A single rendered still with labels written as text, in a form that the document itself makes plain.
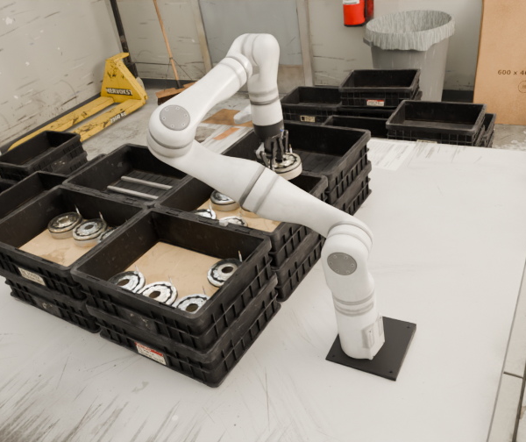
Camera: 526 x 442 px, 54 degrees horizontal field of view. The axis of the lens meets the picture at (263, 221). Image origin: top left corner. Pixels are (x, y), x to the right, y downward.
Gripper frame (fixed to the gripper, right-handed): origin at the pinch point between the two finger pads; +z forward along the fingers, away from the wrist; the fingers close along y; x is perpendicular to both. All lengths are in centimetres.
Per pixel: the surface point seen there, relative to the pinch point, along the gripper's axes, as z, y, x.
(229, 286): 7.6, -36.6, -8.4
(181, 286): 17.0, -32.7, 11.2
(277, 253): 14.0, -16.1, -7.6
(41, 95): 63, 166, 348
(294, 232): 13.0, -8.0, -8.3
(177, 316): 7.9, -48.1, -3.2
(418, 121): 50, 144, 8
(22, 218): 9, -33, 70
